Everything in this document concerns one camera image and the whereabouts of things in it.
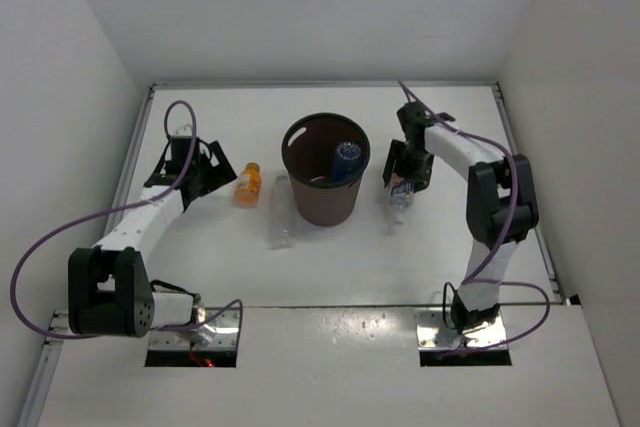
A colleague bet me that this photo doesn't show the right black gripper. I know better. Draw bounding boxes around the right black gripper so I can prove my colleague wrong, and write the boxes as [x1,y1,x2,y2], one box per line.
[384,140,434,195]

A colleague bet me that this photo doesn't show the orange juice bottle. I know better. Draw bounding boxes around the orange juice bottle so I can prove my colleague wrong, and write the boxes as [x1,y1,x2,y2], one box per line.
[233,162,262,208]

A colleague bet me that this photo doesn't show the clear bottle white label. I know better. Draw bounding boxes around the clear bottle white label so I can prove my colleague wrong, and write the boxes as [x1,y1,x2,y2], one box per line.
[387,174,414,225]

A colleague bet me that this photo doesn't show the clear bottle blue label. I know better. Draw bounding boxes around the clear bottle blue label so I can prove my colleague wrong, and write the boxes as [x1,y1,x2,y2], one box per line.
[331,141,362,182]

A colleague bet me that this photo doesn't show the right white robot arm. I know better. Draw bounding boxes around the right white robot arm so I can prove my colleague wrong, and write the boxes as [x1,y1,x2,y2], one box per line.
[382,101,539,333]

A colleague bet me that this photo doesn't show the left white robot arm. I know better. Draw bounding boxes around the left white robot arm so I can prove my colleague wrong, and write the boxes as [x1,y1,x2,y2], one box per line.
[68,135,237,338]

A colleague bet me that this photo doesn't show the brown plastic bin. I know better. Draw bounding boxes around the brown plastic bin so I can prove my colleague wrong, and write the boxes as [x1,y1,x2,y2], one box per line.
[281,113,370,227]

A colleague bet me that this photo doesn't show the clear empty plastic bottle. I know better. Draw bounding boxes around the clear empty plastic bottle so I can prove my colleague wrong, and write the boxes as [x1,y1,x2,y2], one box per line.
[269,175,295,249]

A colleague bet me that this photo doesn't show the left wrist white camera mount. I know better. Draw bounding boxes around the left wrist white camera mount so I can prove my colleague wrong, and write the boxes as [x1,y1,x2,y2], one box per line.
[171,124,193,138]

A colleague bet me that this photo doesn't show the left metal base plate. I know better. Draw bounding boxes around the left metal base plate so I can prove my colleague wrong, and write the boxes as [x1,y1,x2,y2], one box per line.
[148,307,242,352]

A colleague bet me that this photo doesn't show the metal base plate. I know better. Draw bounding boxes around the metal base plate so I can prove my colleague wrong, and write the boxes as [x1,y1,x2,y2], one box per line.
[414,307,508,353]
[148,307,242,352]

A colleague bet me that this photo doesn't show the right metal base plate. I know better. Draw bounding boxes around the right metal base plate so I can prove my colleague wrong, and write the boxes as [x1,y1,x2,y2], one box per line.
[414,307,508,353]

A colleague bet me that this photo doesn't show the aluminium frame rail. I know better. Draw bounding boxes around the aluminium frame rail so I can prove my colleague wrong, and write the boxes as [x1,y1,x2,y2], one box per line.
[17,336,64,427]

